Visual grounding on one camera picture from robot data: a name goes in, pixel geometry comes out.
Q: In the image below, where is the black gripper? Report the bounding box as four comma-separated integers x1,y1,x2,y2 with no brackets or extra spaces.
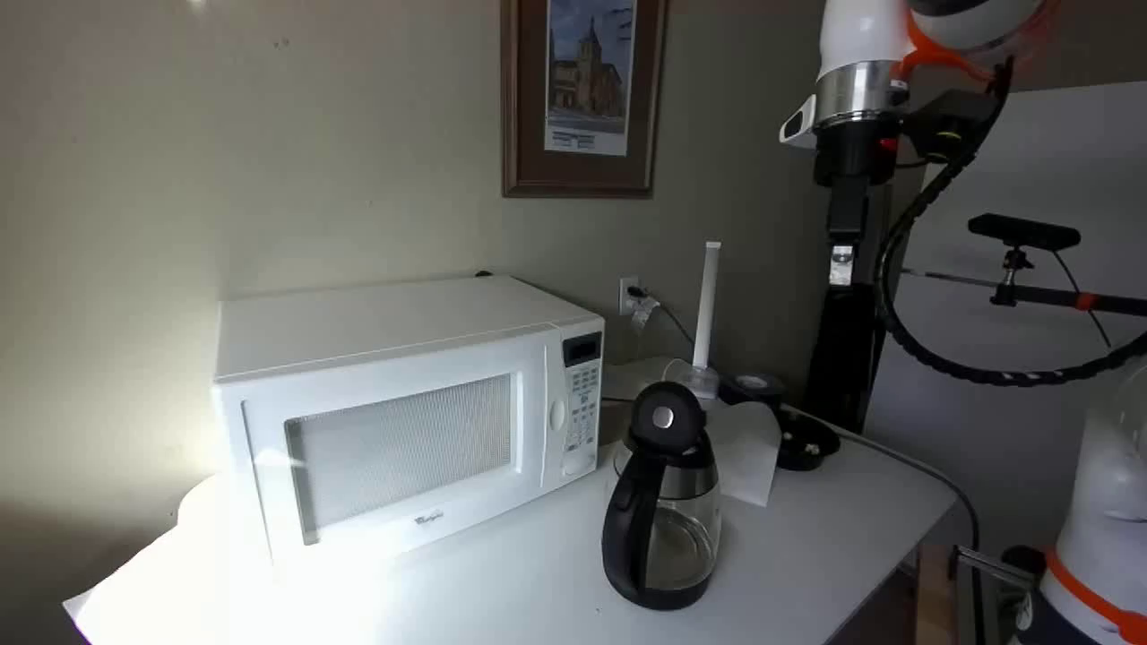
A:
812,122,904,289

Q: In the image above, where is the glass kettle with black handle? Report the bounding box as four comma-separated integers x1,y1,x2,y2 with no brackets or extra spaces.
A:
598,379,725,612

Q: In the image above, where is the black kettle base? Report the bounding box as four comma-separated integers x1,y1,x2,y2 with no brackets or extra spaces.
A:
775,410,841,472

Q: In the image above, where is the tall black appliance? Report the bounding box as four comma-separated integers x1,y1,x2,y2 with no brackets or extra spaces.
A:
807,283,890,436

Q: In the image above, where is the white paper towel holder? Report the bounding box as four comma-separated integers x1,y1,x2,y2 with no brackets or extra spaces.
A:
664,238,727,410

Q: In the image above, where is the white power plug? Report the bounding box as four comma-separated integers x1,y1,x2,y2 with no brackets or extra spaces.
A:
625,283,664,335

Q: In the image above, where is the white paper sheet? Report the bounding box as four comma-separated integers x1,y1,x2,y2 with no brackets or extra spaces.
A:
703,399,788,511

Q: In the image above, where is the white microwave oven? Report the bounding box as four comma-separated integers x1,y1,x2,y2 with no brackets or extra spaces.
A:
211,269,609,571

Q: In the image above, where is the black corrugated cable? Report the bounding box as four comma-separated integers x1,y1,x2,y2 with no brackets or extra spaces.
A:
875,59,1147,392

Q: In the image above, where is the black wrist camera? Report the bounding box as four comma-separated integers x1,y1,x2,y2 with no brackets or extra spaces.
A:
899,83,1011,164

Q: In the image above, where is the black stereo camera bar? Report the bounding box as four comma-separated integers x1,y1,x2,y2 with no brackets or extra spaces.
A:
962,212,1084,256

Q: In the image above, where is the grey power cord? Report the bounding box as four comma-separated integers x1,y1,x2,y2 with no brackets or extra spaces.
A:
782,400,986,554

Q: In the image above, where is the white wall outlet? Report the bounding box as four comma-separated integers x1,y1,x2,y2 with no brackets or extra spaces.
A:
611,271,645,323

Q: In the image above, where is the brown framed wall picture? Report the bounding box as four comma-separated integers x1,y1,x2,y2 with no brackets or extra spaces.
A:
499,0,670,202

